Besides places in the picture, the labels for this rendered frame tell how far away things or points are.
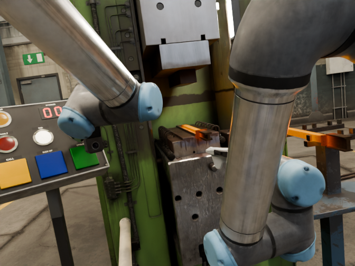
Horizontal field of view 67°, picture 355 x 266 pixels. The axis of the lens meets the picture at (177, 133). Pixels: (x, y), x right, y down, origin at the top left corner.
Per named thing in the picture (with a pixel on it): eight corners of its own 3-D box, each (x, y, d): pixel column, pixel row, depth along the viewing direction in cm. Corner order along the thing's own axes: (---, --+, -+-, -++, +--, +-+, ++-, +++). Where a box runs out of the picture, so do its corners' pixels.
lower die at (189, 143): (220, 150, 112) (218, 130, 111) (174, 158, 109) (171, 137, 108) (195, 137, 153) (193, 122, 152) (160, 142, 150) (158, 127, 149)
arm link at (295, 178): (290, 217, 46) (287, 169, 44) (259, 195, 56) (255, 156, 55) (330, 208, 47) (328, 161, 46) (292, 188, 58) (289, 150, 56)
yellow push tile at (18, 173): (32, 181, 76) (25, 157, 78) (1, 189, 72) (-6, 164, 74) (31, 183, 77) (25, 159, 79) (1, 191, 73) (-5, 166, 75)
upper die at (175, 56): (211, 64, 107) (208, 39, 106) (162, 69, 104) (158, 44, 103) (187, 74, 148) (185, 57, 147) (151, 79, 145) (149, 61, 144)
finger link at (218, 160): (202, 169, 77) (229, 172, 71) (199, 149, 76) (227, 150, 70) (208, 165, 79) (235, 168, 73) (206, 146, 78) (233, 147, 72)
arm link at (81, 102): (90, 115, 50) (108, 75, 56) (45, 120, 54) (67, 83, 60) (112, 139, 56) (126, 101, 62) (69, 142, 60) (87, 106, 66)
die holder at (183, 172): (268, 247, 115) (259, 146, 109) (183, 268, 108) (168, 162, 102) (222, 200, 170) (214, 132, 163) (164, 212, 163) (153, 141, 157)
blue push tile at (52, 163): (68, 172, 82) (61, 150, 84) (41, 178, 77) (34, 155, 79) (67, 174, 83) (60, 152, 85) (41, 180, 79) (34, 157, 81)
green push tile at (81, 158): (100, 163, 87) (92, 143, 89) (76, 169, 83) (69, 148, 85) (99, 165, 89) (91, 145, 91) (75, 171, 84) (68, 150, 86)
